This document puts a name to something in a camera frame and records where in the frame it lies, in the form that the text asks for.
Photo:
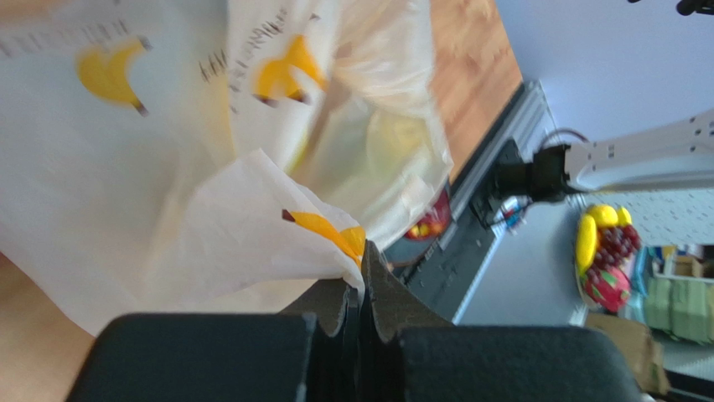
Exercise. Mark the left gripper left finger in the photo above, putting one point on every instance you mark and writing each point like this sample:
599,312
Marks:
334,351

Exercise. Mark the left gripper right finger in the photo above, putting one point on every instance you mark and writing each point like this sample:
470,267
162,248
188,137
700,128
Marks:
388,309

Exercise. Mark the red fake apple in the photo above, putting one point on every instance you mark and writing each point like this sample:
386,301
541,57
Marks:
435,221

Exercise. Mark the yellow fake banana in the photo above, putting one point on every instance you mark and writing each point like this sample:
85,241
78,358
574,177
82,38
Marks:
397,146

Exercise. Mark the banana print plastic bag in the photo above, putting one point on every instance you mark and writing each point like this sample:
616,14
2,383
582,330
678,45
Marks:
205,156

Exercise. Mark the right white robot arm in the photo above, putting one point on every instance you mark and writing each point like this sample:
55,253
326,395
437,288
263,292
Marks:
675,156

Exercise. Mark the background fake fruit bowl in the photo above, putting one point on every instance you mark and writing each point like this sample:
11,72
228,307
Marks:
605,249

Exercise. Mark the dark grey round plate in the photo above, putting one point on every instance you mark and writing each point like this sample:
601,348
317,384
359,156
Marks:
405,252

